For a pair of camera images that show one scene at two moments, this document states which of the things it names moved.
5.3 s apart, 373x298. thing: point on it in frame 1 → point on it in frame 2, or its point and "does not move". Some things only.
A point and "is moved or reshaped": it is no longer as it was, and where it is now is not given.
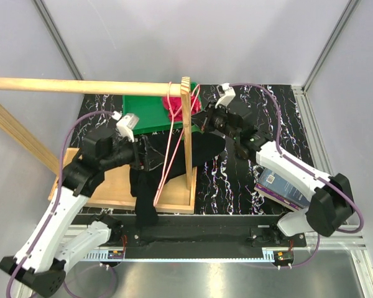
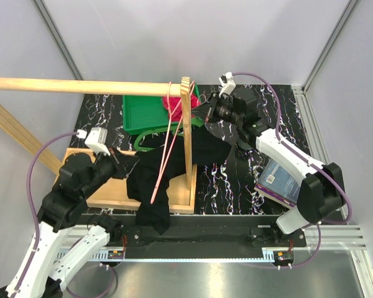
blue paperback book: (278, 189) does not move
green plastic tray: (153, 113) does not move
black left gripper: (153, 157) → (125, 165)
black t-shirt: (145, 185) is moved or reshaped
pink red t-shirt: (173, 106) does not move
